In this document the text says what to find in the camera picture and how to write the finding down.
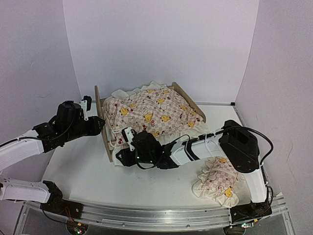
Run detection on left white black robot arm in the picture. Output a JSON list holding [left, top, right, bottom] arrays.
[[0, 96, 105, 219]]

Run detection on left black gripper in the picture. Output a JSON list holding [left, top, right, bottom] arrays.
[[63, 116, 104, 143]]

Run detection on duck print ruffled bed cover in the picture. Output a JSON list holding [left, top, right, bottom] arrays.
[[101, 80, 210, 169]]

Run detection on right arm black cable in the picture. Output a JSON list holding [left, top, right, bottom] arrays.
[[136, 126, 274, 172]]

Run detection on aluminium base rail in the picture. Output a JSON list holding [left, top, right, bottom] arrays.
[[22, 190, 294, 232]]

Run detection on duck print ruffled pillow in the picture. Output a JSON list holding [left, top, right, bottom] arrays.
[[192, 157, 245, 208]]

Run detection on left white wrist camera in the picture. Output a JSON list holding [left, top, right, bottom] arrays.
[[79, 95, 92, 121]]

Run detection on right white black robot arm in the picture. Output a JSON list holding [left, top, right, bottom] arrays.
[[115, 120, 273, 224]]

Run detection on wooden pet bed frame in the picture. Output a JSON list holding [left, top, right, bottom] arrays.
[[94, 82, 206, 164]]

